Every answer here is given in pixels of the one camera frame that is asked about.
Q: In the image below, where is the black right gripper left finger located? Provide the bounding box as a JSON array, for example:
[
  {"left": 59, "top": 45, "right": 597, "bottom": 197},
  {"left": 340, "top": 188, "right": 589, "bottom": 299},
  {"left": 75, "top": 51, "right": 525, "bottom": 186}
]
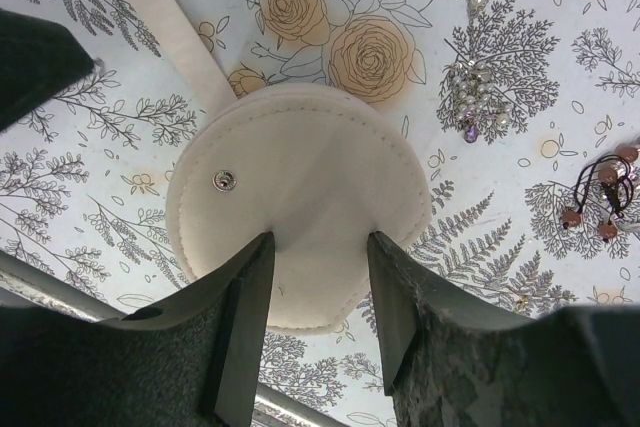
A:
[{"left": 1, "top": 233, "right": 276, "bottom": 426}]

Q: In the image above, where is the red beaded chain bracelet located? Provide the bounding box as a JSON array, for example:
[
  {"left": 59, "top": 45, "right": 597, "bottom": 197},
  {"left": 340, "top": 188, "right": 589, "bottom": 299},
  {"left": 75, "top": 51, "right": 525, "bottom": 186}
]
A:
[{"left": 559, "top": 136, "right": 640, "bottom": 243}]

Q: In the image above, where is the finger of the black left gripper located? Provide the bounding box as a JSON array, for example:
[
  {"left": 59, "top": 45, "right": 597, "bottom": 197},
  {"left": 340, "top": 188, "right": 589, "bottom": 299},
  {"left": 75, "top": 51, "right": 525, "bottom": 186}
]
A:
[{"left": 1, "top": 10, "right": 95, "bottom": 131}]

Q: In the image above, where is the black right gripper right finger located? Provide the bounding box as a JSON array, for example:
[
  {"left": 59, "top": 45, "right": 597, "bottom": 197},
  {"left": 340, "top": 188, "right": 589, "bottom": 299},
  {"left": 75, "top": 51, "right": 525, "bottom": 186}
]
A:
[{"left": 367, "top": 232, "right": 639, "bottom": 426}]

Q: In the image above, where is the aluminium front rail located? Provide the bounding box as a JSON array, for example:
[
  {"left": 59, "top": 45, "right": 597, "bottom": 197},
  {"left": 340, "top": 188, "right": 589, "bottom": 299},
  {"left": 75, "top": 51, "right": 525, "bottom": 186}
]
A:
[{"left": 1, "top": 253, "right": 341, "bottom": 426}]

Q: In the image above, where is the beige round jewelry case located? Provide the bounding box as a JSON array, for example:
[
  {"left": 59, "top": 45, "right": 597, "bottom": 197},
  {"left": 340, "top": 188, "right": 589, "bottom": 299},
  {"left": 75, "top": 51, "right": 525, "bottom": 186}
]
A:
[{"left": 127, "top": 0, "right": 431, "bottom": 335}]

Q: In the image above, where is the floral patterned table mat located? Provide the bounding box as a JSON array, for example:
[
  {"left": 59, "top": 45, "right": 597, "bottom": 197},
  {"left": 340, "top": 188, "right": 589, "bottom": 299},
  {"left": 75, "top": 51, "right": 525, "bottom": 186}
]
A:
[{"left": 1, "top": 0, "right": 639, "bottom": 426}]

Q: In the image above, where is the pearl cluster brooch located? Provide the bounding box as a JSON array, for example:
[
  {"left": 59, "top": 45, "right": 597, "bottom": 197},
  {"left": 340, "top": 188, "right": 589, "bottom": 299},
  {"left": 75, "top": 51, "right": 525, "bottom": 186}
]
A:
[{"left": 446, "top": 57, "right": 512, "bottom": 144}]

